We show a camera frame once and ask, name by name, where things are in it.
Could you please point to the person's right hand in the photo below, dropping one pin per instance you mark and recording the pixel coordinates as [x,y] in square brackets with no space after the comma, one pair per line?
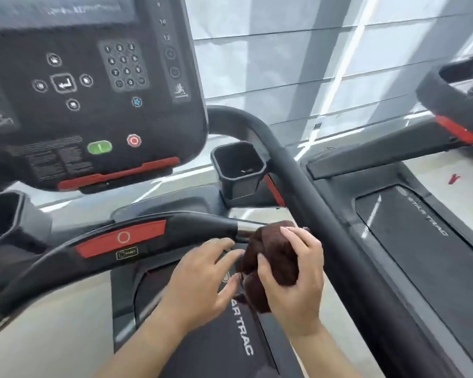
[307,295]

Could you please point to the person's left hand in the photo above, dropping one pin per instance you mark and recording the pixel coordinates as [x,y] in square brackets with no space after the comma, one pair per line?
[197,287]

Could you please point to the dark brown cleaning cloth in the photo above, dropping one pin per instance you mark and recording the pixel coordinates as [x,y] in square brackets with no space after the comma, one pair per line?
[272,255]

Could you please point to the black treadmill handrail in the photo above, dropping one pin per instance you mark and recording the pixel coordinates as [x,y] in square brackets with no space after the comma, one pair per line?
[441,98]
[299,185]

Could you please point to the black cup holder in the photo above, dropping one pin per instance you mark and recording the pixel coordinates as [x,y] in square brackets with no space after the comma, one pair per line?
[236,169]
[4,220]

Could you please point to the black treadmill console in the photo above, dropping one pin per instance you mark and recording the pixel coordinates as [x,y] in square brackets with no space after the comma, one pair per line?
[82,114]

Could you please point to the red safety clip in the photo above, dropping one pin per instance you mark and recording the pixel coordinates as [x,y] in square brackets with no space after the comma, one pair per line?
[453,179]

